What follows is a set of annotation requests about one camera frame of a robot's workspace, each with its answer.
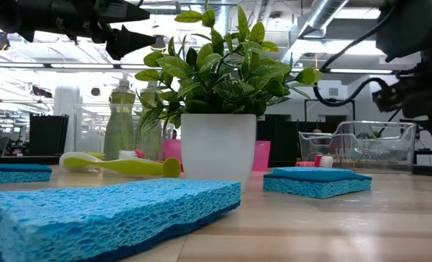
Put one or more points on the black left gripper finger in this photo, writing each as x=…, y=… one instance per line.
x=127, y=41
x=123, y=11

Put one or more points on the clear soap pump bottle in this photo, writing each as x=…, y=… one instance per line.
x=150, y=142
x=119, y=127

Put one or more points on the red white-bristle brush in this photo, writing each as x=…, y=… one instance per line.
x=128, y=154
x=323, y=161

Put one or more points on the green dish brush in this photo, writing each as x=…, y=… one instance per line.
x=128, y=166

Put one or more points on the blue scrub sponge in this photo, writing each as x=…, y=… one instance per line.
x=16, y=176
x=310, y=169
x=92, y=214
x=316, y=185

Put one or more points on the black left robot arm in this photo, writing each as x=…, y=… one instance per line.
x=8, y=14

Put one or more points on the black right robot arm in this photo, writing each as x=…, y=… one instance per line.
x=412, y=25

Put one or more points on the round ceiling lamp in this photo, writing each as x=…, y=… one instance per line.
x=159, y=43

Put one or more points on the white square column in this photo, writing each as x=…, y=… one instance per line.
x=68, y=109

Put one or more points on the clear rectangular plastic bin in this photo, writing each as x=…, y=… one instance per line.
x=88, y=131

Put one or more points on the black cabinet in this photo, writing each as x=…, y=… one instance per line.
x=48, y=134

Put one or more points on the green plant in white pot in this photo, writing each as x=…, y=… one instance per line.
x=217, y=145

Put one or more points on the red plastic tray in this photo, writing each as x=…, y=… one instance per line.
x=261, y=156

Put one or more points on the black low partition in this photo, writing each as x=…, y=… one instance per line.
x=285, y=142

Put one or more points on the clear plastic organizer bin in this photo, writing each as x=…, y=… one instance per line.
x=383, y=145

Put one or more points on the black dome camera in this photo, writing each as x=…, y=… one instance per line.
x=95, y=91

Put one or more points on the silver ceiling duct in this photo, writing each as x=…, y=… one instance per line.
x=321, y=18

